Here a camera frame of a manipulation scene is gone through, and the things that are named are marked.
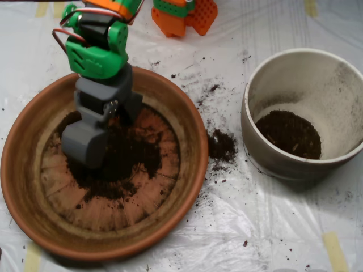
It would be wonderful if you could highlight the dark soil pile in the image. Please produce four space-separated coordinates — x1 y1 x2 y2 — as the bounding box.
56 109 164 201

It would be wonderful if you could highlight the terracotta plant saucer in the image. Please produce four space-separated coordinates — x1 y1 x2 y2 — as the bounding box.
0 64 210 261

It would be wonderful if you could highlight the spilled dark soil heap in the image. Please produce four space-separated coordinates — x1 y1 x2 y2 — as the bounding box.
206 129 238 164

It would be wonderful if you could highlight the dark soil in pot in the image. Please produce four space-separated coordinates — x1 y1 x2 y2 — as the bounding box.
255 109 322 160

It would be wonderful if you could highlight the white ceramic pot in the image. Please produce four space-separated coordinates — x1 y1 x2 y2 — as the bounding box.
240 48 363 182

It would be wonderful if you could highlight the clear white plastic sheet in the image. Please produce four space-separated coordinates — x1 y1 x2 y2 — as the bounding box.
0 0 363 272

